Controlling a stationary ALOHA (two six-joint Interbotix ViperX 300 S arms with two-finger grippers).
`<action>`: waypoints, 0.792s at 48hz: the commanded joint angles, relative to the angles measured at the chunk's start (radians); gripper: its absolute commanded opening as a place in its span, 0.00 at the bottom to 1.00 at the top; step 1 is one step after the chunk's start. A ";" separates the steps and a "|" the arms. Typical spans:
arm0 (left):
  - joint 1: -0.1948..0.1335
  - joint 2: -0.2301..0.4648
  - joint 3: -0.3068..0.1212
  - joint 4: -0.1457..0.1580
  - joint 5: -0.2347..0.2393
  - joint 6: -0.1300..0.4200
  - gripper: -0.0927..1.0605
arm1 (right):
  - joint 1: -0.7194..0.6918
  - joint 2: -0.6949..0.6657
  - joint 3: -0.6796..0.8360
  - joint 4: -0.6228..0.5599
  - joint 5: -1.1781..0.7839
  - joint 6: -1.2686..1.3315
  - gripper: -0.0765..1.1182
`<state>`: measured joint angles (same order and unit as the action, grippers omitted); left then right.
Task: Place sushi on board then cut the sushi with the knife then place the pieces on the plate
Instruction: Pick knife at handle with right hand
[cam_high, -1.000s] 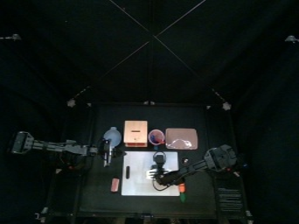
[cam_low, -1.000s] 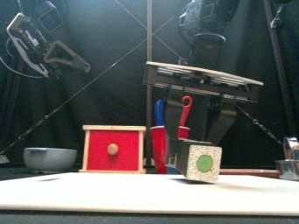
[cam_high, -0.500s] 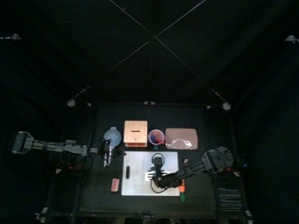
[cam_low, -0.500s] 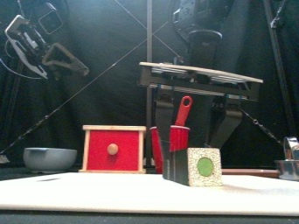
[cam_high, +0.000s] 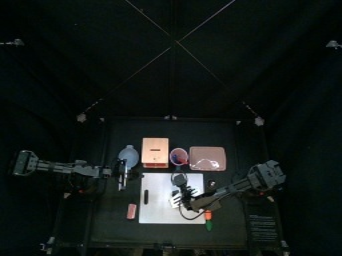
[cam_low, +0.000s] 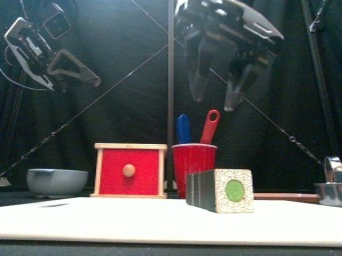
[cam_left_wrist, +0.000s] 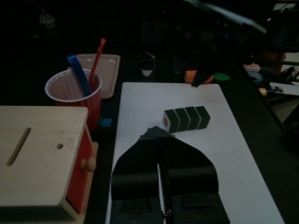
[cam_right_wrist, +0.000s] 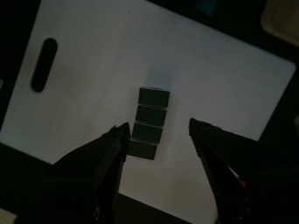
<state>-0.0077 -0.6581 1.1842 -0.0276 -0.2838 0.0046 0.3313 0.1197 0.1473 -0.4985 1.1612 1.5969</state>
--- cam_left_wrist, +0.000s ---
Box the blue plastic stick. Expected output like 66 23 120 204
66 54 95 97

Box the pink rectangular tray plate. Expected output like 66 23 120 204
74 52 122 100

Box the white cutting board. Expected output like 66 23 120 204
104 81 286 224

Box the red plastic stick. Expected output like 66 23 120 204
88 37 108 84

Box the orange toy carrot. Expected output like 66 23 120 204
183 69 232 85

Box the black sushi roll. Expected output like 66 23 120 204
162 105 211 134

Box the wooden box with red front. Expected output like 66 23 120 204
0 105 99 224

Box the white paper sheet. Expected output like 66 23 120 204
268 81 299 97

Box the small blue block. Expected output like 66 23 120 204
98 117 115 129

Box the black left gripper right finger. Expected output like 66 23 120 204
156 135 231 224

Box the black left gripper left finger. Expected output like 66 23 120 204
110 135 164 224

